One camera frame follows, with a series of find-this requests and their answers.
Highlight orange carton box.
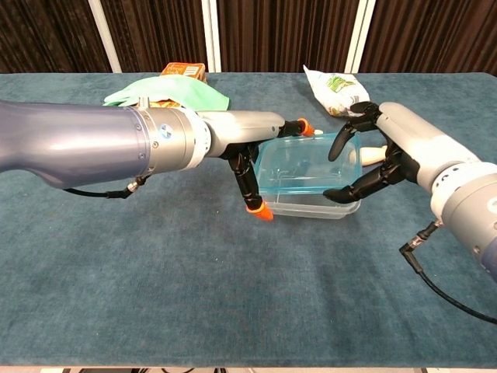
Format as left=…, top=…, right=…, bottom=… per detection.
left=151, top=61, right=207, bottom=110

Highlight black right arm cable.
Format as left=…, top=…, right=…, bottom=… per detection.
left=399, top=221, right=497, bottom=326

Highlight green rubber glove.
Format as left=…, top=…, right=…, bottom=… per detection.
left=103, top=74, right=231, bottom=114

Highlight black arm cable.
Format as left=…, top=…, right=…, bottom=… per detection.
left=399, top=221, right=497, bottom=326
left=62, top=175, right=153, bottom=200

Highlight teal table cloth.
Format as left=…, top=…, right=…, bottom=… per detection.
left=0, top=71, right=497, bottom=368

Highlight clear plastic container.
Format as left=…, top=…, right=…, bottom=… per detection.
left=266, top=186, right=363, bottom=221

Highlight blue translucent plastic lid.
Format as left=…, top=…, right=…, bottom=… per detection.
left=254, top=132, right=363, bottom=200

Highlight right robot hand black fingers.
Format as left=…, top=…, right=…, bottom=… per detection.
left=323, top=100, right=479, bottom=204

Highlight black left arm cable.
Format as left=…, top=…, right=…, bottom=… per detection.
left=62, top=175, right=153, bottom=200

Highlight white snack bag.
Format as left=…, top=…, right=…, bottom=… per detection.
left=302, top=64, right=372, bottom=119

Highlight white partition post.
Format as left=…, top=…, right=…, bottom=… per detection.
left=87, top=0, right=123, bottom=74
left=343, top=0, right=377, bottom=74
left=200, top=0, right=223, bottom=73

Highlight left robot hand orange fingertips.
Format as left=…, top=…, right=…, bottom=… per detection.
left=197, top=110, right=316, bottom=223

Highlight small wooden mallet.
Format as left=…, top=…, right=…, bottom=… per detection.
left=359, top=144, right=390, bottom=166

